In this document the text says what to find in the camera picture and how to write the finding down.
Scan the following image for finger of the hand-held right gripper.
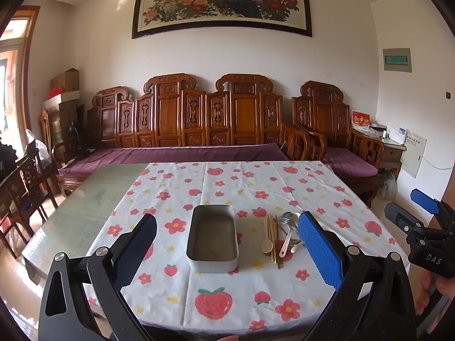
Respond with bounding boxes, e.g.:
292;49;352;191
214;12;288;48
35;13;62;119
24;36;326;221
410;188;455;218
384;202;426;235

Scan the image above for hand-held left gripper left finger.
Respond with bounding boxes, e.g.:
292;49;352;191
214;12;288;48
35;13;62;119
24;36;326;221
37;213;159;341

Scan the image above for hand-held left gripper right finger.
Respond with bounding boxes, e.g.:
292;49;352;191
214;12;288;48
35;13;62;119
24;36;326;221
298;211;417;341

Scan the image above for cream fork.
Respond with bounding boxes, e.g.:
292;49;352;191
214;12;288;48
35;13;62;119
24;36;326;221
279;228;295;258

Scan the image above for brown chopstick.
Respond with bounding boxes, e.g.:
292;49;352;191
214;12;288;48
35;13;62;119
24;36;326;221
276;215;284;270
274;215;281;267

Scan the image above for cream chopstick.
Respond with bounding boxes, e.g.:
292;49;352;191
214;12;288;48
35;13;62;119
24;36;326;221
270;216;277;264
267;216;275;263

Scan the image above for large cream spoon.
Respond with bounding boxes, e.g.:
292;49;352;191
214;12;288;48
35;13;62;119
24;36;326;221
261;216;274;254

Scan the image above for rectangular metal tin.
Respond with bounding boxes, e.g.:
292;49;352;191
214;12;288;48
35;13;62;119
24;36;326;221
187;205;239;274

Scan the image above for person's right hand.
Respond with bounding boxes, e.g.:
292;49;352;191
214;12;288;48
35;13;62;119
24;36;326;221
415;273;455;315

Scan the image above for grey plastic bag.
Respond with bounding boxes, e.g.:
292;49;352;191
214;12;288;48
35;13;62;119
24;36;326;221
377;170;399;199

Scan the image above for wooden side table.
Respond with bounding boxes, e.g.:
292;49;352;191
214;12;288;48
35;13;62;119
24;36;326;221
350;128;406;182

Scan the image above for purple armchair cushion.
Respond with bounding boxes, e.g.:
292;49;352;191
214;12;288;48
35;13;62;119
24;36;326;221
322;147;379;178

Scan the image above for long purple sofa cushion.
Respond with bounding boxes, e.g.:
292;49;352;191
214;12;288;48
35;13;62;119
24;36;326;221
59;143;290;177

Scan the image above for white strawberry flower tablecloth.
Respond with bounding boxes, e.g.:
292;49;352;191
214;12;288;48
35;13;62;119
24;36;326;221
85;161;409;331

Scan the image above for red gift box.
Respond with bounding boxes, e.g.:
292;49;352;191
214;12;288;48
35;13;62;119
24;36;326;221
351;110;370;130

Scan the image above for wooden dining chair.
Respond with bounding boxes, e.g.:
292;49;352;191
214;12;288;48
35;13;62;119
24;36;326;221
0;147;59;260

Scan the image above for carved wooden armchair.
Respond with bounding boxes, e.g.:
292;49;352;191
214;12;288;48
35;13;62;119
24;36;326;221
291;80;385;208

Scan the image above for carved wooden sofa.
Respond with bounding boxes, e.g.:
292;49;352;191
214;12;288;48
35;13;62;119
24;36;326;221
53;73;311;197

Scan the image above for white plastic bag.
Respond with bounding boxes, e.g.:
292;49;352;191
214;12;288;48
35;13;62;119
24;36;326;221
25;130;53;169

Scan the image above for dark cabinet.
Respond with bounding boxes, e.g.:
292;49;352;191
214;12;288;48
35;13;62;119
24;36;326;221
43;99;86;150

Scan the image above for black bag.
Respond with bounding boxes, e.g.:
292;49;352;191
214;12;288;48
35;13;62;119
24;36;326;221
0;142;19;182

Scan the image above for flat white box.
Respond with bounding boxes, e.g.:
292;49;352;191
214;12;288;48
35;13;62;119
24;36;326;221
44;90;80;111

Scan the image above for brown cardboard box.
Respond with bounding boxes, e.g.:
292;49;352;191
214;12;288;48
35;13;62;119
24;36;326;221
50;68;80;93

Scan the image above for framed peacock flower painting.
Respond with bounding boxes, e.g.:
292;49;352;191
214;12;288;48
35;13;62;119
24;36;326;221
131;0;313;39

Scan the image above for white wall panel box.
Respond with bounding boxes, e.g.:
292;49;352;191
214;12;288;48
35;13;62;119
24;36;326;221
400;130;427;179

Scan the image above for green wall plaque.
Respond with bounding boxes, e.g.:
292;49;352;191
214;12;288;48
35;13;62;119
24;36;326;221
382;47;412;75

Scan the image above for wooden door frame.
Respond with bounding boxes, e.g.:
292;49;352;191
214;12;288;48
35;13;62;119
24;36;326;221
0;5;40;139

